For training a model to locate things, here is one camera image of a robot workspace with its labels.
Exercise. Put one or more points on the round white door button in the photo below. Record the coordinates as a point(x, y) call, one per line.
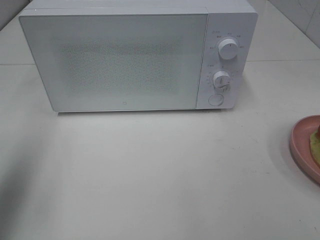
point(216, 100)

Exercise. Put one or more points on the white timer knob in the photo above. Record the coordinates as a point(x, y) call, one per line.
point(221, 79)

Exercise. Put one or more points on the white microwave door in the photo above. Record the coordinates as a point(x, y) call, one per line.
point(96, 63)

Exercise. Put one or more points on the pink plate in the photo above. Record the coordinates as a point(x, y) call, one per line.
point(299, 145)

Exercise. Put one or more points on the sandwich with cheese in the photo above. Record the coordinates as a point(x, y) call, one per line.
point(314, 141)

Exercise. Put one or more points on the white microwave oven body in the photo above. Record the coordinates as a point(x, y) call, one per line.
point(225, 18)

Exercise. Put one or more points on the upper white control knob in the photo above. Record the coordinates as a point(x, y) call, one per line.
point(228, 48)

